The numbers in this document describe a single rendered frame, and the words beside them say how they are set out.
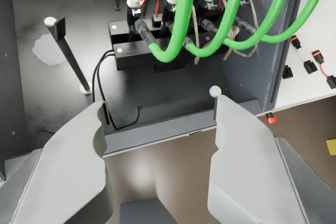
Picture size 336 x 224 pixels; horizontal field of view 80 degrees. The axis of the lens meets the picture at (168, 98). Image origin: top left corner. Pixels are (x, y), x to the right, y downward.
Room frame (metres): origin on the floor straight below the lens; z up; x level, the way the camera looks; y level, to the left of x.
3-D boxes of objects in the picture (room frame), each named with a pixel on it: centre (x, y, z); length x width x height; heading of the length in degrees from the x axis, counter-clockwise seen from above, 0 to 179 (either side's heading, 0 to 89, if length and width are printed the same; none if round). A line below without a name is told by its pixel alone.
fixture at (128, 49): (0.32, 0.09, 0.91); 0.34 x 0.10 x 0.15; 141
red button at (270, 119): (0.41, -0.34, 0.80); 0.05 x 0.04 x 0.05; 141
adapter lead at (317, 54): (0.53, -0.31, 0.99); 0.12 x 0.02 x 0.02; 60
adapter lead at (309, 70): (0.52, -0.23, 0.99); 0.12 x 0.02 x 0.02; 61
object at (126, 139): (0.08, -0.02, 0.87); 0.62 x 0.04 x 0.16; 141
